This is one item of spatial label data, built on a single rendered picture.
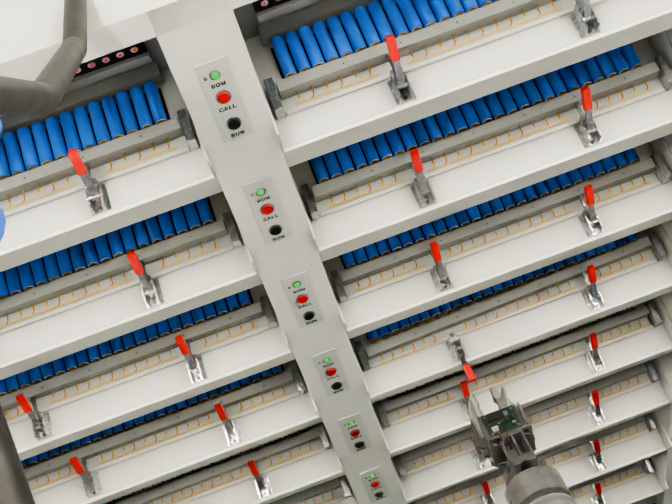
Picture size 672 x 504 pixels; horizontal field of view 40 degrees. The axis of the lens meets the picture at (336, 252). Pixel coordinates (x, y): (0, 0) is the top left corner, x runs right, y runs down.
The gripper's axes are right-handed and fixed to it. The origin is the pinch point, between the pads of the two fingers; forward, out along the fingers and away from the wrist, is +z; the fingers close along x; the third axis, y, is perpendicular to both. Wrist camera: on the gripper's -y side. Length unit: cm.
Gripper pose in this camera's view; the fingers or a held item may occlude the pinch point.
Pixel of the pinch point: (484, 400)
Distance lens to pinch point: 162.0
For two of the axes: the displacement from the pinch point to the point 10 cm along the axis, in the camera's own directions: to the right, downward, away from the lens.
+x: -9.4, 3.5, -0.3
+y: -2.5, -7.4, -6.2
